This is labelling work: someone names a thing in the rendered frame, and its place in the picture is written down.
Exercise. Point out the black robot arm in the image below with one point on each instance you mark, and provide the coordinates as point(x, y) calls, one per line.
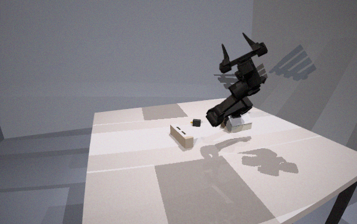
point(237, 103)

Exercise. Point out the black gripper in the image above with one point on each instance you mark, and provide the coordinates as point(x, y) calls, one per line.
point(259, 49)

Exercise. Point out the black two-prong plug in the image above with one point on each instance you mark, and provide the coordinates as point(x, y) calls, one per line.
point(196, 122)

